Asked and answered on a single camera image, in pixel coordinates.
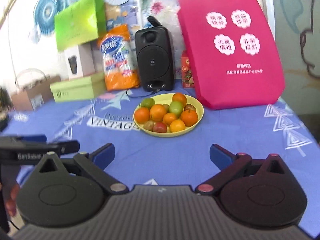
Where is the light green shoe box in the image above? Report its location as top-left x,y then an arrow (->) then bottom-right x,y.
50,72 -> 106,102

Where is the small orange tangerine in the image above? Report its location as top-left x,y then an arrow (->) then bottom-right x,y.
163,113 -> 177,126

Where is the person's left hand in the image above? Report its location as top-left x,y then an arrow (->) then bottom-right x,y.
4,183 -> 20,217

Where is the orange paper cup package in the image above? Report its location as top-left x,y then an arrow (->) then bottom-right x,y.
97,24 -> 140,91

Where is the large green guava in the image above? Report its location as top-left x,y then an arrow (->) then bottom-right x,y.
140,98 -> 155,109

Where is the dark red-green plum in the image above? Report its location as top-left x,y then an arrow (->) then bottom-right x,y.
184,104 -> 197,111

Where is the pink nonwoven tote bag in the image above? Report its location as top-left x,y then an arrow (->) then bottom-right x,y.
178,0 -> 285,109

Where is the tall orange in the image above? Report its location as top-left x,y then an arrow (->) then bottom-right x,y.
149,104 -> 167,122

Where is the black speaker cable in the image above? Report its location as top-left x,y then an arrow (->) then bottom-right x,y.
125,87 -> 161,99

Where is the orange mandarin with long stem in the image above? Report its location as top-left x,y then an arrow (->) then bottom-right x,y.
134,107 -> 150,124

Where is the round green apple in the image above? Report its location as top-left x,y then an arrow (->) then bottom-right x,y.
169,101 -> 184,118

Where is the white coffee cup box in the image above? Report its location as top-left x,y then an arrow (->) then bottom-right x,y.
63,43 -> 95,80

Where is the red tomato cracker box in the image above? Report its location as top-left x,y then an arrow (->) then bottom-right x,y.
181,50 -> 194,88

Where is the small yellow-orange citrus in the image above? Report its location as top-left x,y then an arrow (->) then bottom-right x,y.
169,119 -> 185,133

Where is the orange mandarin short stem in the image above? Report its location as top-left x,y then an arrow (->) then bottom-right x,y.
180,110 -> 198,127

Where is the black speaker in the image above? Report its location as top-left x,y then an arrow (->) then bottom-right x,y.
135,16 -> 174,92

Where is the brown cardboard box left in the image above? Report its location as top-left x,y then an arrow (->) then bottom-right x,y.
11,75 -> 61,111

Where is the bright green flat box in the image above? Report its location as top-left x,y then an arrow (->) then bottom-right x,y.
54,0 -> 107,52

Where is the yellow plastic plate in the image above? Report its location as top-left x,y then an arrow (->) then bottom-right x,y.
133,93 -> 204,138

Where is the large orange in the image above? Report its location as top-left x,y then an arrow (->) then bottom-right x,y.
172,93 -> 187,106

